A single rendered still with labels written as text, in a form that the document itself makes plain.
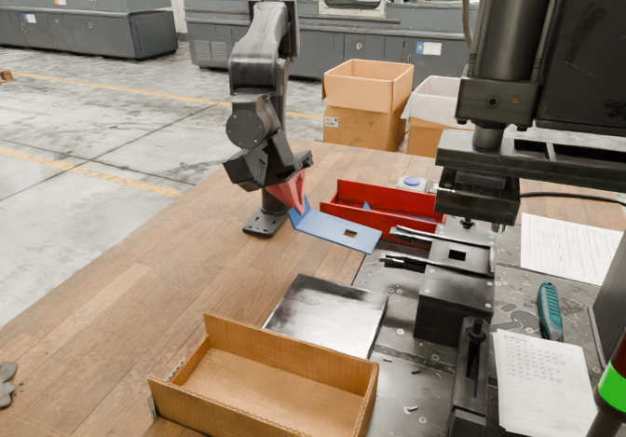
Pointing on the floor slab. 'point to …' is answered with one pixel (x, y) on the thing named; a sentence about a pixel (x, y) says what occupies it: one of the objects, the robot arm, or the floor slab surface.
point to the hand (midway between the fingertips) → (299, 209)
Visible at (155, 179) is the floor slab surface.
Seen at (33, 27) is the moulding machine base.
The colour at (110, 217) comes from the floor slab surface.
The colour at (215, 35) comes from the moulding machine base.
